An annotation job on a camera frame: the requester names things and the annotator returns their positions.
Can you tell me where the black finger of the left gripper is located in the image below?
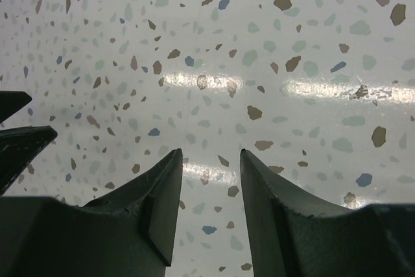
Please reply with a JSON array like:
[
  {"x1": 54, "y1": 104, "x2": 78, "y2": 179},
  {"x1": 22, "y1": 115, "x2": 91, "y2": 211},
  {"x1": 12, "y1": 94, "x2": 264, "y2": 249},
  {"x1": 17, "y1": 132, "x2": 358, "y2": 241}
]
[
  {"x1": 0, "y1": 91, "x2": 32, "y2": 123},
  {"x1": 1, "y1": 126, "x2": 58, "y2": 196}
]

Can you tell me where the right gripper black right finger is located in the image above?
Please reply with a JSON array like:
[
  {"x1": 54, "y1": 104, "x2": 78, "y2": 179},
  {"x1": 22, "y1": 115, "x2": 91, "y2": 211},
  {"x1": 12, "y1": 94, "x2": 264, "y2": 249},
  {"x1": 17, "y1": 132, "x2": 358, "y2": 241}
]
[{"x1": 240, "y1": 149, "x2": 414, "y2": 276}]

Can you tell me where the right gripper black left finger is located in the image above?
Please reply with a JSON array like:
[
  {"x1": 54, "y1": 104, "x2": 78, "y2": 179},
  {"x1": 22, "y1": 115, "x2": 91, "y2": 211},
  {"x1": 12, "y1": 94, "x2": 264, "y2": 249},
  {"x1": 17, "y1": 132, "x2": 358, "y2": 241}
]
[{"x1": 1, "y1": 149, "x2": 183, "y2": 276}]

